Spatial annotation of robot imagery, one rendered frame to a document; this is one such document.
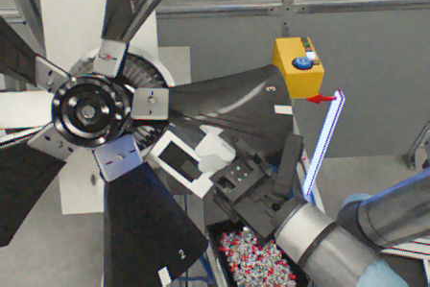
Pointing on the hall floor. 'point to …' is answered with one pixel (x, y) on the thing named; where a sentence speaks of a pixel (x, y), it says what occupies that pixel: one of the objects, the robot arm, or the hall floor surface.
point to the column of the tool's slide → (27, 4)
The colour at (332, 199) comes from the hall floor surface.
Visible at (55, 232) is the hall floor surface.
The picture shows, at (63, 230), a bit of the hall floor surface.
